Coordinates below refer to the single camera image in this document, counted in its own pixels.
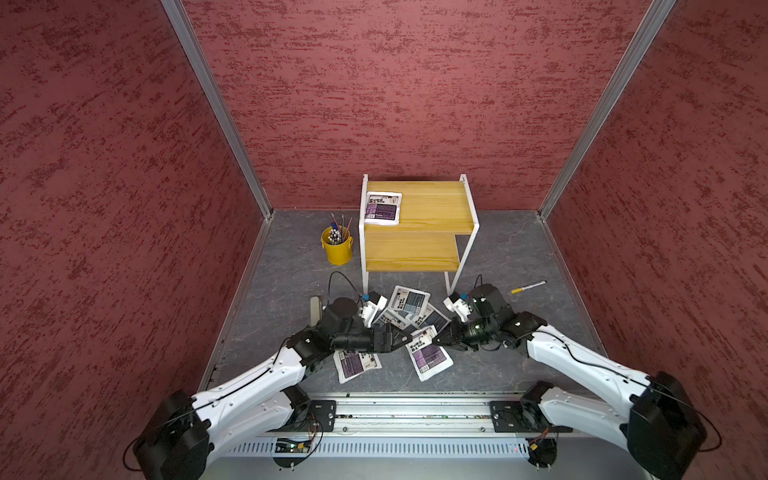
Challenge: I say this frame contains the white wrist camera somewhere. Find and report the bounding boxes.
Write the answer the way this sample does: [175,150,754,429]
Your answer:
[359,291,388,328]
[443,292,475,323]

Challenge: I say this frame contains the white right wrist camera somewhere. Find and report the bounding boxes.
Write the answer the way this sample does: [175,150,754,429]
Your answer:
[443,292,475,323]

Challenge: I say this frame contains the beige rectangular case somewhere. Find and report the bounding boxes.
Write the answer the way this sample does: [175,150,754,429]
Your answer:
[309,296,323,327]

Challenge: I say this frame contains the aluminium corner post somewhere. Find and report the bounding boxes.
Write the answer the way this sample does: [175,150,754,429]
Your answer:
[539,0,676,222]
[161,0,274,221]

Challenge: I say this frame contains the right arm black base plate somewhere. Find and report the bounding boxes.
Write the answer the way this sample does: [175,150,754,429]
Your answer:
[489,401,573,435]

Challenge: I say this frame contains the aluminium mounting rail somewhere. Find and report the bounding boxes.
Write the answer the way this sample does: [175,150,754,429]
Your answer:
[197,392,631,438]

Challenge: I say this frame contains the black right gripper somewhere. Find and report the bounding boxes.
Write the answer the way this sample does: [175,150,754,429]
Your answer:
[431,316,496,352]

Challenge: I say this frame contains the yellow pen cup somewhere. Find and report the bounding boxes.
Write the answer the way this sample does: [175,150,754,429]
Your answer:
[321,226,354,266]

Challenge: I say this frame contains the pens in cup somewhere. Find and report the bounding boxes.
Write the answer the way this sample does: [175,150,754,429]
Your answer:
[328,214,351,245]

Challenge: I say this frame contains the left aluminium corner post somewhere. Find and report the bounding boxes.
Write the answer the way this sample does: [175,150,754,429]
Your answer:
[161,0,274,221]

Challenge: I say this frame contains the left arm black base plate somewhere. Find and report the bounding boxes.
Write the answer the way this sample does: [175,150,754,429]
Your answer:
[280,400,337,432]

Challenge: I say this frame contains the right aluminium corner post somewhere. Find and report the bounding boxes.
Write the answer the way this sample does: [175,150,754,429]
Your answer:
[539,0,676,222]

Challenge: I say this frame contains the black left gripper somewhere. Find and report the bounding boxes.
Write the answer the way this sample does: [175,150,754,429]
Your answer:
[333,324,413,356]

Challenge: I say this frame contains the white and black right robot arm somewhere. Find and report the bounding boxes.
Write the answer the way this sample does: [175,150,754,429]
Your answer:
[437,284,707,479]

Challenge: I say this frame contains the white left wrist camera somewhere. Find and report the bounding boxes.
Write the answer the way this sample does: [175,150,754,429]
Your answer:
[359,291,388,328]

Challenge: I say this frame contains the wooden shelf with white frame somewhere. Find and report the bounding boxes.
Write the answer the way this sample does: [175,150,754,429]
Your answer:
[358,174,480,294]

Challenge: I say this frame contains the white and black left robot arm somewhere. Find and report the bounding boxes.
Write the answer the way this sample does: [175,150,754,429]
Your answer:
[127,297,412,479]

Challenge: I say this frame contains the yellow handled screwdriver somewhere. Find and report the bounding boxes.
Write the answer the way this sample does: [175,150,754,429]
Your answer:
[509,280,547,295]

